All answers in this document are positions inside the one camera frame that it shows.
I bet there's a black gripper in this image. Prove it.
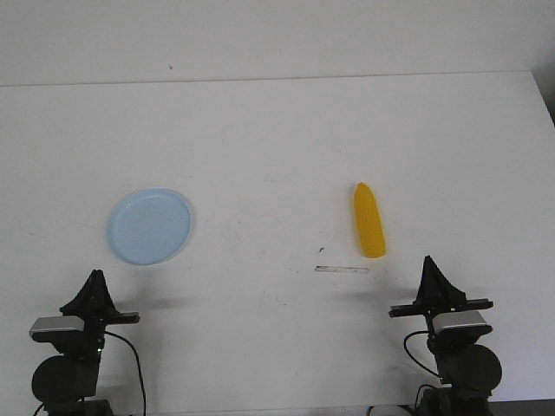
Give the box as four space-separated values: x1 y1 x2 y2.
388 256 493 342
59 270 140 360

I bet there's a light blue round plate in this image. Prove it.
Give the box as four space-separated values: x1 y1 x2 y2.
107 188 193 266

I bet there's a yellow corn cob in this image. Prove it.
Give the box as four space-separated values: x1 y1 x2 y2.
353 182 387 258

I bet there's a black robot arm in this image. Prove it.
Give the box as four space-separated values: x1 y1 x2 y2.
388 256 502 415
29 270 147 415

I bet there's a horizontal tape strip on table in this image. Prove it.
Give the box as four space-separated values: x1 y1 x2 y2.
314 265 369 275

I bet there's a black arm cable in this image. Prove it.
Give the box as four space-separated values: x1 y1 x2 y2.
34 330 147 416
402 329 440 382

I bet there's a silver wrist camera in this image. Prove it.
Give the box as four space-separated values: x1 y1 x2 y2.
29 315 85 342
432 310 493 337

